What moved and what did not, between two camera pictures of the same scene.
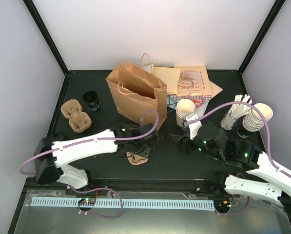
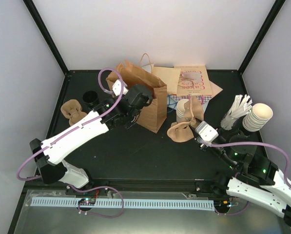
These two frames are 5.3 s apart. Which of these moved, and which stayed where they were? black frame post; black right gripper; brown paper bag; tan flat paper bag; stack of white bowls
Moved: black right gripper
Stayed: tan flat paper bag; black frame post; stack of white bowls; brown paper bag
